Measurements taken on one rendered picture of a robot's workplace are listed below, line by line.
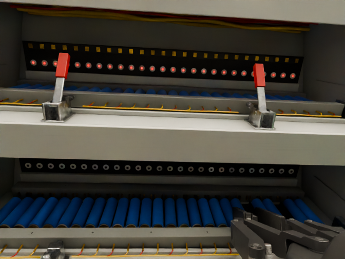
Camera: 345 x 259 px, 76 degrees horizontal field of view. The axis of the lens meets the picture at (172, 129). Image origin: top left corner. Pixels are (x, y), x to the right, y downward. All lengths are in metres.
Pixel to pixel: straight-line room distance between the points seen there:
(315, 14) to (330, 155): 0.19
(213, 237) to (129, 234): 0.12
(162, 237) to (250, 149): 0.17
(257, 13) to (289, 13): 0.04
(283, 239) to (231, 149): 0.11
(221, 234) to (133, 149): 0.18
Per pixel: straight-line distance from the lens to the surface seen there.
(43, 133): 0.30
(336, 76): 0.51
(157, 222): 0.37
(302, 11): 0.38
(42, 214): 0.42
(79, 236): 0.36
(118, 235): 0.35
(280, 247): 0.25
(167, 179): 0.44
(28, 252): 0.39
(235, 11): 0.34
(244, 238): 0.23
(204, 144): 0.28
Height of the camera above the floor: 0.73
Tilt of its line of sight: 2 degrees up
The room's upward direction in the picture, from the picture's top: 2 degrees clockwise
